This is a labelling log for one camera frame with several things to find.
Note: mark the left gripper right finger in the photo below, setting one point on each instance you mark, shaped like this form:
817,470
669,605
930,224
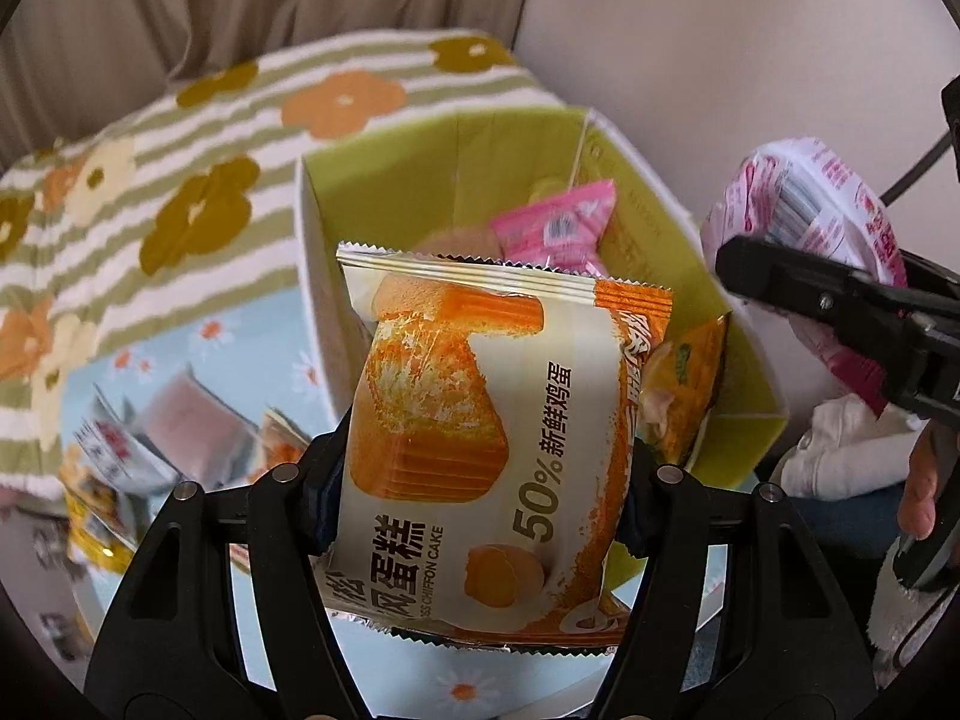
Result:
787,646

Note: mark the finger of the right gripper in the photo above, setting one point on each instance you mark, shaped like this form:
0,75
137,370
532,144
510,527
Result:
851,319

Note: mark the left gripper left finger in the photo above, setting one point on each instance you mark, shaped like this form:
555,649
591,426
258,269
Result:
169,646

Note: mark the white pink round snack pack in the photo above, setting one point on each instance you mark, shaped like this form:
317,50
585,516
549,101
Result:
799,193

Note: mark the orange chiffon cake packet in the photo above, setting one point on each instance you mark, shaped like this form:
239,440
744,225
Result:
489,448

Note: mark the pink striped snack packet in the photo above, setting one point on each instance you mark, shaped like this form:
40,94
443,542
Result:
562,232

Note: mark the Member's Mark waffle cookie pack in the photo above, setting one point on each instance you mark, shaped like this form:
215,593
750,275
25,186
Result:
471,241

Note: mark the person's right hand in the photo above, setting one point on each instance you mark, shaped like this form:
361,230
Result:
916,514

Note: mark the yellow snack packet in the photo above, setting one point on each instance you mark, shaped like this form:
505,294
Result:
102,531

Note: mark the white red snack packet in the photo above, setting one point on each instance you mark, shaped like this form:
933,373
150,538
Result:
117,456

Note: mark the grey purple snack packet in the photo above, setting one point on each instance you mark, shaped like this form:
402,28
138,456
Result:
195,431

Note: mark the yellow orange snack bag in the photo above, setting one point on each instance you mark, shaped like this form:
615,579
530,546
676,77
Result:
679,386

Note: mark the blue daisy tablecloth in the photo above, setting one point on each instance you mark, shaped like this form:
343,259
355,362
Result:
486,483

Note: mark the floral striped blanket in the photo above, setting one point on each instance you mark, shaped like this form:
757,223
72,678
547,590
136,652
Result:
184,209

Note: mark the green cardboard storage box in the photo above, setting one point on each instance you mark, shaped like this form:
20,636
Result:
392,188

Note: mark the beige curtain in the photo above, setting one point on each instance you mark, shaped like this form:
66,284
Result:
71,67

